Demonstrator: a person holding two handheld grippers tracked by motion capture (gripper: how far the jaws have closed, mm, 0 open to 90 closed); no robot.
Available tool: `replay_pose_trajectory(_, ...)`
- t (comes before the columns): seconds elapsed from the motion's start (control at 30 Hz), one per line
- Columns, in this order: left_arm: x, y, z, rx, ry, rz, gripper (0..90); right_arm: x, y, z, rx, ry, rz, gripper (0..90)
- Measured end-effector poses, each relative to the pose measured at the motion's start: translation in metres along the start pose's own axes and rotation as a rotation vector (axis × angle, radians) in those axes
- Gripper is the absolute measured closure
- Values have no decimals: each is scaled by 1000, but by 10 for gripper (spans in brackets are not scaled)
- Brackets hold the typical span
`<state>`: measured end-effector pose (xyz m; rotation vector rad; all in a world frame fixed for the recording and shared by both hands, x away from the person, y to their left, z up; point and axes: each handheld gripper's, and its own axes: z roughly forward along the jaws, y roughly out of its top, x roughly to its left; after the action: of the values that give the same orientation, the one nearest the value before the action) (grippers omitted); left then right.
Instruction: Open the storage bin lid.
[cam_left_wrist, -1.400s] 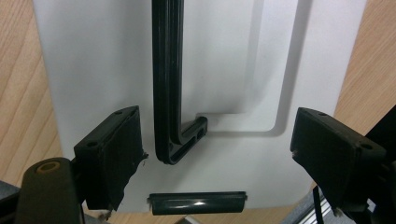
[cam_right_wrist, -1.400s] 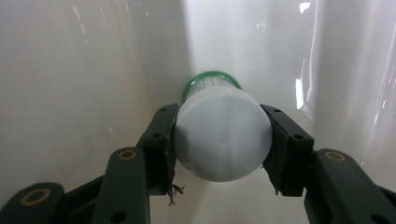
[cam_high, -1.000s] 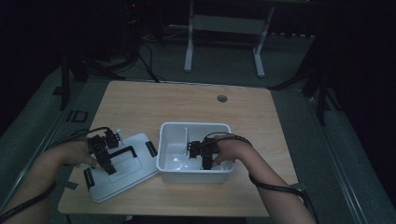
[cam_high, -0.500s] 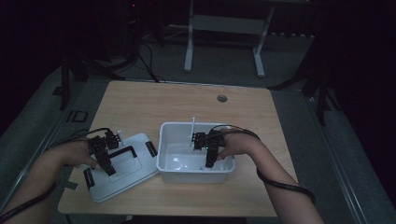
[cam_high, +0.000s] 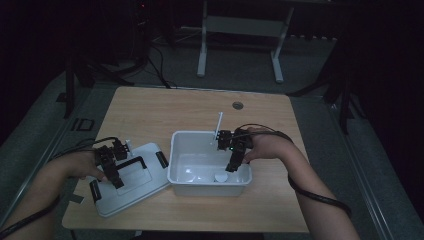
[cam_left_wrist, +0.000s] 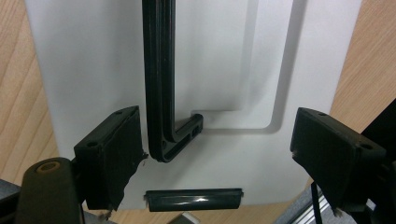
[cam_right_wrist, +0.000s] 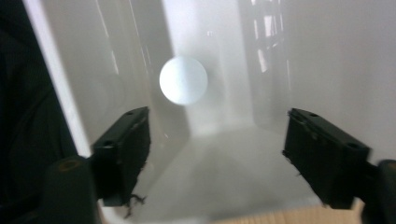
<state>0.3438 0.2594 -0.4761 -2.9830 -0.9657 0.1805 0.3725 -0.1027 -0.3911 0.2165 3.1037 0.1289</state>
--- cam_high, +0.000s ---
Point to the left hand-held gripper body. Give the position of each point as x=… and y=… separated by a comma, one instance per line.
x=110, y=155

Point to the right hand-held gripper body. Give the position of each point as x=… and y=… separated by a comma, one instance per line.
x=235, y=140

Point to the small white capped bottle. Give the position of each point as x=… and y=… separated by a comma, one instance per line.
x=221, y=177

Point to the white plastic storage box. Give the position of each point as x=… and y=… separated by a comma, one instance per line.
x=193, y=163

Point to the person's left hand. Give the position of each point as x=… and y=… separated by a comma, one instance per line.
x=80, y=165

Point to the person's right hand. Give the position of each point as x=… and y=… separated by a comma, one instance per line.
x=270, y=146

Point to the dark tape patch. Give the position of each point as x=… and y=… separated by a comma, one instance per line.
x=76, y=198

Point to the black metal stand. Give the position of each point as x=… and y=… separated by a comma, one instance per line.
x=345, y=106
x=70, y=93

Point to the metal floor rail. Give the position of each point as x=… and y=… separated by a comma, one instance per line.
x=36, y=156
x=363, y=176

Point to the white metal desk frame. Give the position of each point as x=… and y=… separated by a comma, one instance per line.
x=245, y=26

